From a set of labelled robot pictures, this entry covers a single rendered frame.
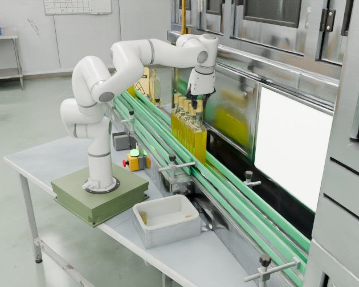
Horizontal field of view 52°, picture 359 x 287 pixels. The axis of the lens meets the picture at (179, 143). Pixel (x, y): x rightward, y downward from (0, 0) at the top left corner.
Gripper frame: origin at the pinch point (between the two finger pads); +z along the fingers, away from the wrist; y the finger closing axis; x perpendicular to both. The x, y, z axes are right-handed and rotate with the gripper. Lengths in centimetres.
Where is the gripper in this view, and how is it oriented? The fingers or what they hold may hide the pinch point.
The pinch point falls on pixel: (199, 103)
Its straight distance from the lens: 152.1
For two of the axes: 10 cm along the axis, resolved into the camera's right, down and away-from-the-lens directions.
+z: -1.0, 7.8, 6.1
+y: -9.2, 1.6, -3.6
